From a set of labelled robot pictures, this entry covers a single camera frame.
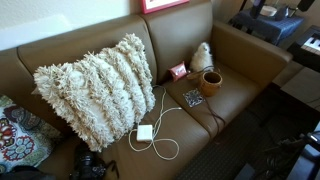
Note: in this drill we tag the red framed picture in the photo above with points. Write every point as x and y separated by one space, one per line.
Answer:
160 4

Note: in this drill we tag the black object on blue cloth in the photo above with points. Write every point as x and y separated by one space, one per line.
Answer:
283 13

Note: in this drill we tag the blue white patterned tile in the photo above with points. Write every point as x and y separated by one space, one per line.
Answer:
193 97

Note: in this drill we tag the black piano keyboard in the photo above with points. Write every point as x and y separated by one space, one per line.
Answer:
306 46

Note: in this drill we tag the brown leather sofa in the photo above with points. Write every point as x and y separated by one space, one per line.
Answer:
180 36

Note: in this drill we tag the black robot stand base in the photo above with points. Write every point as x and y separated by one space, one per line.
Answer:
300 160

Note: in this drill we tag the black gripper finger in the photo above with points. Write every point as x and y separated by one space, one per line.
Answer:
258 8
306 4

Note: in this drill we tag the blue cloth covered table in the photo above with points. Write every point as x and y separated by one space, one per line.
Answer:
273 28

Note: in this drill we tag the white power adapter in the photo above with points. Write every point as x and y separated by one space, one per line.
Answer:
144 133

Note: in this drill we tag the white round bowl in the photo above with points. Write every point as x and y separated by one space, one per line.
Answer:
269 11

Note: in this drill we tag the colourful floral pillow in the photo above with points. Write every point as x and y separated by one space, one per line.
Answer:
20 140

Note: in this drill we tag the black Sony camera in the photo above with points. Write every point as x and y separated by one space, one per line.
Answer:
87 165

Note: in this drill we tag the white shaggy pillow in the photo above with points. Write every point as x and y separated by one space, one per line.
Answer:
96 93

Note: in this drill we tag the white fluffy toy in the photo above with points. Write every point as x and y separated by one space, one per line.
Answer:
201 58

